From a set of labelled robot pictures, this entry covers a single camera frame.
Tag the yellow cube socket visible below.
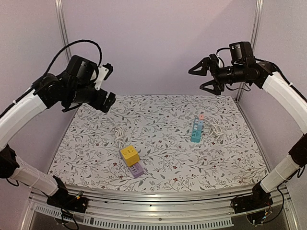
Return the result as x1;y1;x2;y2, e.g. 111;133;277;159
120;145;140;167

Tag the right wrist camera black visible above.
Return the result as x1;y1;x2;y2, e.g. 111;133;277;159
229;41;254;65

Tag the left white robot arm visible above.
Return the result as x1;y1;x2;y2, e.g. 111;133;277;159
0;72;116;208

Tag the white cord of purple strip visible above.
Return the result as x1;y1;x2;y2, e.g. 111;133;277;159
113;126;127;149

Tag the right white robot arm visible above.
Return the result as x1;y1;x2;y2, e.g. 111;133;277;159
188;54;307;209

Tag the teal power strip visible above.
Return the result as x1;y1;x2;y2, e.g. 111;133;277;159
190;117;203;143

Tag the black camera cable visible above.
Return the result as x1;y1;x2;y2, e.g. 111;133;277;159
215;47;231;68
44;40;103;77

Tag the left aluminium frame post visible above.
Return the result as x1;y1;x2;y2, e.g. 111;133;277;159
54;0;70;46

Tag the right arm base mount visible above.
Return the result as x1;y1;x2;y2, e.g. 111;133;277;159
230;184;273;214

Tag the right aluminium frame post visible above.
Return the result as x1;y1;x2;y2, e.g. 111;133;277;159
236;0;264;103

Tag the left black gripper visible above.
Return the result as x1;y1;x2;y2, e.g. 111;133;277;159
66;83;116;112

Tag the right black camera cable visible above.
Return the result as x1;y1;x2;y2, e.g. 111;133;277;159
215;47;231;68

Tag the aluminium front rail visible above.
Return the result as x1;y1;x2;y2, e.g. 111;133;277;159
20;184;299;230

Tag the white cord of teal strip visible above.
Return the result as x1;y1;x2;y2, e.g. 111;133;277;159
203;117;225;141

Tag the aluminium frame post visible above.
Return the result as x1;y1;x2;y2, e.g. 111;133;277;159
54;0;70;46
236;0;264;103

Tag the grey blue plug adapter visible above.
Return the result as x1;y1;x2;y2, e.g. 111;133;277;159
198;120;204;126

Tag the purple power strip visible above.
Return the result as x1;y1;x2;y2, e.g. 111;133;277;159
128;162;144;178

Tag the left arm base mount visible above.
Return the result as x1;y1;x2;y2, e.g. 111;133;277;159
47;176;89;213

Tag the floral table cloth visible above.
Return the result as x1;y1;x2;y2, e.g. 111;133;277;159
49;95;268;193

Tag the left black camera cable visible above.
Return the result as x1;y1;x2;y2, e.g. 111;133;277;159
44;40;103;77

